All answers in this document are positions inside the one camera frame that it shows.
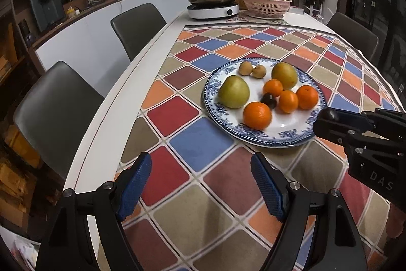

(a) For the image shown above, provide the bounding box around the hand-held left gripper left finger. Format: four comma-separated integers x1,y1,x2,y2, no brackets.
35,152,153,271

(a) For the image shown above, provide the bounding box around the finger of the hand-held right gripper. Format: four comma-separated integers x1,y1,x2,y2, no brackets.
312,120,367,152
337,108,406,145

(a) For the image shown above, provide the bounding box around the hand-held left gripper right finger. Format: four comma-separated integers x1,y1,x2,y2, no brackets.
250,152,368,271

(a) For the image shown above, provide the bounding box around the dark plum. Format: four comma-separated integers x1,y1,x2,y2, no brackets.
261,92,277,109
319,107,339,125

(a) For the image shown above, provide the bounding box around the large orange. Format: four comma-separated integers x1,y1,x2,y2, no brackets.
243,102,272,131

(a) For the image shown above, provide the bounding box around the blue patterned white plate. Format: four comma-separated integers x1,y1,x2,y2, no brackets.
203,58,327,148

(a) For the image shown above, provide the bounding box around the small orange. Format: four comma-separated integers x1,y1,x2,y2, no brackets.
263,79,284,98

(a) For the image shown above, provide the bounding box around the green pear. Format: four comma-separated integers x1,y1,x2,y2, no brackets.
217,75,250,109

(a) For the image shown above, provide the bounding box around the yellow green mango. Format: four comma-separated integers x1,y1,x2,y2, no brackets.
271,62,298,90

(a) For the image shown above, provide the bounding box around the colourful checked tablecloth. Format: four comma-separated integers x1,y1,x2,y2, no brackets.
114,24,400,271

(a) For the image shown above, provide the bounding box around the grey dining chair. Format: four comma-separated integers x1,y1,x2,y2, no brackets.
13,61,105,179
110,3,167,62
327,11,379,60

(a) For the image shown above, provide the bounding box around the pink woven basket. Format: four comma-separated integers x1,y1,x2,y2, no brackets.
240,0,293,19

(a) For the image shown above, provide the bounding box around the white kitchen cabinet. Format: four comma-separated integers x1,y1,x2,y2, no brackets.
9,0,232,75

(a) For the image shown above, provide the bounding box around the wooden shelf unit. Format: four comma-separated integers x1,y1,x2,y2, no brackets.
0,0,42,227

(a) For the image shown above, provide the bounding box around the white induction cooker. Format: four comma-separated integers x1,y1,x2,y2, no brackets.
187,2,239,20

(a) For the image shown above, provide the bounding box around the black countertop appliance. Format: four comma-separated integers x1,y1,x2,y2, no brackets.
30,0,65,33

